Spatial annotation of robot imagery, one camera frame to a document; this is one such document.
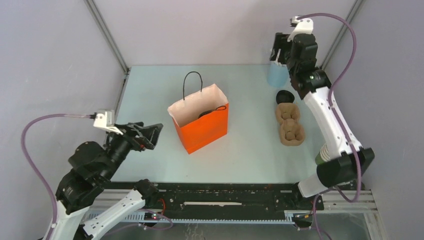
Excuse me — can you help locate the black coffee cup lid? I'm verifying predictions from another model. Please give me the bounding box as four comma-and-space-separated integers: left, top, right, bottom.
198, 109, 216, 119

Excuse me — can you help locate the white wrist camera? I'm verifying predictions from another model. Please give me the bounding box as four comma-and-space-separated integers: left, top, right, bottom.
287, 16, 314, 42
89, 109, 124, 135

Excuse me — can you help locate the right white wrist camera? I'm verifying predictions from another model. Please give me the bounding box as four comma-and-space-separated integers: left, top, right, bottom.
287, 16, 314, 42

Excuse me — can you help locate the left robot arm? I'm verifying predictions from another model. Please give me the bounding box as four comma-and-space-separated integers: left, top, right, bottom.
44, 122, 163, 240

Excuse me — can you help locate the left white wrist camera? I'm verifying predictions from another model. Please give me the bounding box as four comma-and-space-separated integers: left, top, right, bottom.
89, 109, 124, 135

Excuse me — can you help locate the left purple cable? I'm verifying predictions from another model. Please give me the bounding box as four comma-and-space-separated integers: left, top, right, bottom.
20, 113, 97, 240

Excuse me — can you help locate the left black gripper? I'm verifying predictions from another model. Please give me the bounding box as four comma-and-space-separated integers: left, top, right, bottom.
103, 120, 165, 180

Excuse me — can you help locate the orange paper bag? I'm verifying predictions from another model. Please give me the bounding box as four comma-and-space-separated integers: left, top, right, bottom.
167, 71, 230, 154

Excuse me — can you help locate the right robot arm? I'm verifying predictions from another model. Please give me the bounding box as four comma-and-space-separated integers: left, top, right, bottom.
270, 32, 375, 209

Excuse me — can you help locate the stack of paper cups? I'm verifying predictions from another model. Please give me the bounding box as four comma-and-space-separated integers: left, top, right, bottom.
315, 143, 331, 165

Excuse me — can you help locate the light blue holder cup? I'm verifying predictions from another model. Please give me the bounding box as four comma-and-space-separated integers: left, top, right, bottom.
267, 61, 290, 88

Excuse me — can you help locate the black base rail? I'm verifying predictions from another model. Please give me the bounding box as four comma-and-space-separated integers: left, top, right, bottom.
82, 181, 379, 231

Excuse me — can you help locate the brown cardboard cup carrier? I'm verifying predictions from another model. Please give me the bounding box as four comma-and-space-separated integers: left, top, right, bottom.
275, 102, 306, 147

